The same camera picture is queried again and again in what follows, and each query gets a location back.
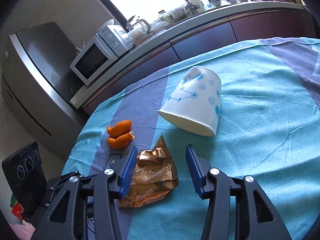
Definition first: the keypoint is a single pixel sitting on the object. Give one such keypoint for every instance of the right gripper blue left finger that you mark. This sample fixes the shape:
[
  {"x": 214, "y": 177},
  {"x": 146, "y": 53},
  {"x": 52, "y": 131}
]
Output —
[{"x": 126, "y": 172}]

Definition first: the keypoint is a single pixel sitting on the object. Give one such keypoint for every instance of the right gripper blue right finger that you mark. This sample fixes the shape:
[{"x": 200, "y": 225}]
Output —
[{"x": 198, "y": 169}]

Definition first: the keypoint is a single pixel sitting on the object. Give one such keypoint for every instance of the gold brown snack wrapper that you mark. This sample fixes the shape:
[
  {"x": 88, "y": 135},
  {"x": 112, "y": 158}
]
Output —
[{"x": 155, "y": 177}]

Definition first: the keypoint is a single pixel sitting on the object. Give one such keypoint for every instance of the white paper cup blue dots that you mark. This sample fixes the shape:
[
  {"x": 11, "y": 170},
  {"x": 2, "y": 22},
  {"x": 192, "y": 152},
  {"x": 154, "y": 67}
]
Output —
[{"x": 195, "y": 103}]

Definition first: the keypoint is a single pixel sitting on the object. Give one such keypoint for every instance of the pink sleeve forearm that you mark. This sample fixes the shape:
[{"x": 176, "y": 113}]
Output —
[{"x": 23, "y": 231}]

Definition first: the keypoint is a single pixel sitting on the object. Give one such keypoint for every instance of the dark kitchen counter cabinets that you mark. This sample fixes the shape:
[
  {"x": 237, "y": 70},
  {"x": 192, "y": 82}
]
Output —
[{"x": 197, "y": 35}]

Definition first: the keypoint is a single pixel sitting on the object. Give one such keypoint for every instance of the colourful snack bags on floor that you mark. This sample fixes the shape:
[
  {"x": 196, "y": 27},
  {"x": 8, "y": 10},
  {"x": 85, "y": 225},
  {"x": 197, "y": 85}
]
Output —
[{"x": 16, "y": 208}]

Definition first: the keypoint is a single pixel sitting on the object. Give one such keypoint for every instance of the blue grey patterned tablecloth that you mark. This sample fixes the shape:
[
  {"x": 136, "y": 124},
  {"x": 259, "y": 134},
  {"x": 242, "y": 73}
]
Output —
[{"x": 268, "y": 128}]

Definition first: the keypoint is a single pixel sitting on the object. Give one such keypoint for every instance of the silver grey refrigerator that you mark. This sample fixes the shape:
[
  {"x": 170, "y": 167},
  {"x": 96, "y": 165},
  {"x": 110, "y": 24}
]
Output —
[{"x": 38, "y": 85}]

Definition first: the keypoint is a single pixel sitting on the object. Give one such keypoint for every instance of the white microwave oven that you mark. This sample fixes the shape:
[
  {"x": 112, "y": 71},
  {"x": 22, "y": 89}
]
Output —
[{"x": 101, "y": 51}]

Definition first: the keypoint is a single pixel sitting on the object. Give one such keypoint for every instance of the glass jar on counter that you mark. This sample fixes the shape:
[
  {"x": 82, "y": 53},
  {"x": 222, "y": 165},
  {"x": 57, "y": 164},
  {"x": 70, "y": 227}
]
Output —
[{"x": 163, "y": 15}]

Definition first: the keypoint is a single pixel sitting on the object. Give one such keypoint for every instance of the white soap bottle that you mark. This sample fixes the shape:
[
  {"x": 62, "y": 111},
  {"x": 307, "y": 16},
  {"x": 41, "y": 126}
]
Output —
[{"x": 197, "y": 5}]

